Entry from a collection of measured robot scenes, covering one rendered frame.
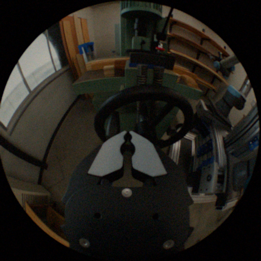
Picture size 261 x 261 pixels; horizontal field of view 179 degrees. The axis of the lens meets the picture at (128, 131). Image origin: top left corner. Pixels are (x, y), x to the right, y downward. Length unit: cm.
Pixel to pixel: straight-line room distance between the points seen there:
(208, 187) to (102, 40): 322
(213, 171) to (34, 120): 176
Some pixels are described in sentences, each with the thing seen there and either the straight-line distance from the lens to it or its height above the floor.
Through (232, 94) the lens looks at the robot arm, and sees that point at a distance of 73.
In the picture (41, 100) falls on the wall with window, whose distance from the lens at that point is 152.
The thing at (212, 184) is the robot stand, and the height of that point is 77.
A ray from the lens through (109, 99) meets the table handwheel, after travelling 15.
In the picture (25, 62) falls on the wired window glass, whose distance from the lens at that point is 161.
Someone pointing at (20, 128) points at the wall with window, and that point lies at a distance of 140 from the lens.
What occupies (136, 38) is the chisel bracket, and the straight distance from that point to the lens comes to 42.
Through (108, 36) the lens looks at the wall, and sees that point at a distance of 293.
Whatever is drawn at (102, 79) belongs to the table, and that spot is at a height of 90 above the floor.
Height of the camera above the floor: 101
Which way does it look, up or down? 58 degrees down
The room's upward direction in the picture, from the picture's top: 1 degrees clockwise
